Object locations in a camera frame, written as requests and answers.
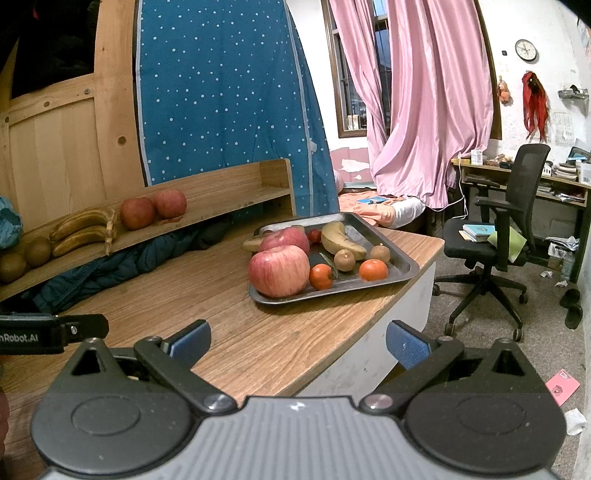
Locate white cloth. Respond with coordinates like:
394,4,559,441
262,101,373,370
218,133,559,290
385,198,426,228

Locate wooden desk shelf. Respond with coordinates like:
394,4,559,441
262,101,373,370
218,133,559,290
0,158,297,304

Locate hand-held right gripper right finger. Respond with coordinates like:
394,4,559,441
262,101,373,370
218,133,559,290
360,319,544,415

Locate large brown kiwi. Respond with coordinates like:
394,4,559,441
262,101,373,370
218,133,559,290
24,236,53,267
0,252,28,284

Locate crumpled blue cloth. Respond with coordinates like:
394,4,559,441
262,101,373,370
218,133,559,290
0,196,23,250

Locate black office chair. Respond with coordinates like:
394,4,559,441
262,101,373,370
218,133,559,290
433,143,553,343

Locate window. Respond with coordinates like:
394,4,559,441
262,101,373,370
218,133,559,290
321,0,394,140

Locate red hanging scarf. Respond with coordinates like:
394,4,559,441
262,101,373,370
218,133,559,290
521,70,550,142

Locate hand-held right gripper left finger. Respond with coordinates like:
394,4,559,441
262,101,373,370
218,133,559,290
51,319,237,415

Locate pink curtain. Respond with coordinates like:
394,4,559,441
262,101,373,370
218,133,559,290
329,0,502,212

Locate cluttered wooden desk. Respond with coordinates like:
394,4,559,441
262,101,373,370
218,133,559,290
451,156,591,283

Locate dark blue jacket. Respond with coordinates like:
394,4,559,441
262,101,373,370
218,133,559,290
31,216,232,315

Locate long yellow banana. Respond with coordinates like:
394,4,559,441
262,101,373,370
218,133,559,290
242,224,306,253

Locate small tangerine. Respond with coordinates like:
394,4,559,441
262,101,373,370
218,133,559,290
308,263,334,291
358,259,390,282

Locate large red apple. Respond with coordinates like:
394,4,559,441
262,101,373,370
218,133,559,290
248,245,311,299
259,226,310,256

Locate crumpled white paper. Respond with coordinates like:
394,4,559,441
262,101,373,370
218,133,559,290
564,408,588,436

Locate crumpled plastic bag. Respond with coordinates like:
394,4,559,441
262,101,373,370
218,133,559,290
544,236,581,260

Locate pink paper card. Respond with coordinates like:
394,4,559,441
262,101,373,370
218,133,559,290
544,368,581,408

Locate wall calendar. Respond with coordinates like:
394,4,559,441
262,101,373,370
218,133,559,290
553,112,575,145

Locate green folder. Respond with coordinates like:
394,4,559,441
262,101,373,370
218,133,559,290
486,227,528,265

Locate bed with orange sheet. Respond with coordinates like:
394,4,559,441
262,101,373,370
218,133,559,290
336,193,428,230

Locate stack of books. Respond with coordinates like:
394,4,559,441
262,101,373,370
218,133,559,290
551,161,579,182

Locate round wall clock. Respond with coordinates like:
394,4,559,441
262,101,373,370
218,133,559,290
514,39,540,64

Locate black slippers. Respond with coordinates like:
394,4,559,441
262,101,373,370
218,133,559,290
559,288,585,330

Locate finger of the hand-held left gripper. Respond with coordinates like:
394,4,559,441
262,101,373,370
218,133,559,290
58,313,110,348

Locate brown ripe banana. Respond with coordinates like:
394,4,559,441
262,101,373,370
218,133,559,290
51,224,115,258
49,207,116,242

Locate books on chair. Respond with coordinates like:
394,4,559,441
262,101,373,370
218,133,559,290
459,223,498,244

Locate short spotted banana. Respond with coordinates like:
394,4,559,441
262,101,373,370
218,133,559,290
320,220,368,261

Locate white cable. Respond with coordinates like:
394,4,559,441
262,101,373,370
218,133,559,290
431,159,468,219

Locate blue dotted fabric wardrobe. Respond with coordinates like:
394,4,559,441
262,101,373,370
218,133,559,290
135,0,341,223

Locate metal baking tray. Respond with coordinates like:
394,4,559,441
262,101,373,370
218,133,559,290
243,212,420,306

